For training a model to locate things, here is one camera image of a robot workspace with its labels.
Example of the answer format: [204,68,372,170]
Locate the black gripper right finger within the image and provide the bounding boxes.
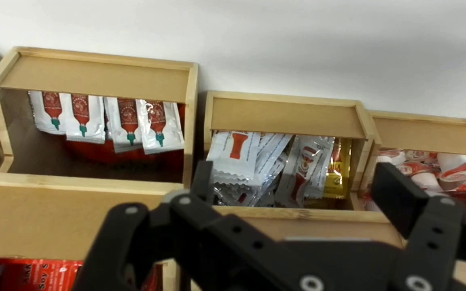
[374,161,466,291]

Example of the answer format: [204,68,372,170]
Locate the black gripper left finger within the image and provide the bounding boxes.
[73,159,230,291]

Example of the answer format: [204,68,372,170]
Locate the single tomato sauce packet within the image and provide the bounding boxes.
[275,135,337,207]

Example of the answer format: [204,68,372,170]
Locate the yellow sauce packet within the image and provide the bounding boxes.
[324,138,354,203]

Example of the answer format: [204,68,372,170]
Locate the tomato sauce packets pile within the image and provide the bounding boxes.
[205,130,294,209]

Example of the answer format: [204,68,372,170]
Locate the sriracha sauce packets pile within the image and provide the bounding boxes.
[26,89,186,157]

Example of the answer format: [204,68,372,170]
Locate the wooden tiered condiment organizer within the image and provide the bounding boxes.
[359,110,466,291]
[189,89,408,291]
[0,46,201,291]

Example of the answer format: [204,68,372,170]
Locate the red white round packets pile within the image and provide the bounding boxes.
[375,149,466,198]

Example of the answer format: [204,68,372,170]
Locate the red ketchup packets pile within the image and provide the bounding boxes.
[0,258,165,291]

